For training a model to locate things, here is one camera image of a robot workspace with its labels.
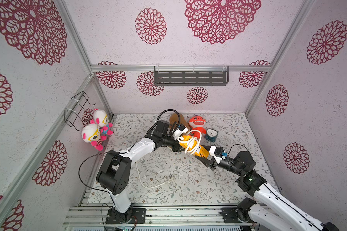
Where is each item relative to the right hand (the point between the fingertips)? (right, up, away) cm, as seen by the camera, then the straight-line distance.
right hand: (199, 149), depth 65 cm
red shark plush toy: (+6, +14, +41) cm, 44 cm away
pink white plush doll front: (-59, +6, +19) cm, 62 cm away
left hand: (-3, -1, +16) cm, 17 cm away
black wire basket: (-63, +24, +13) cm, 69 cm away
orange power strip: (-4, +2, -5) cm, 7 cm away
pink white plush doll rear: (-58, +15, +28) cm, 66 cm away
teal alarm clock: (+16, +5, +38) cm, 41 cm away
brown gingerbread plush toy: (-11, +17, +41) cm, 46 cm away
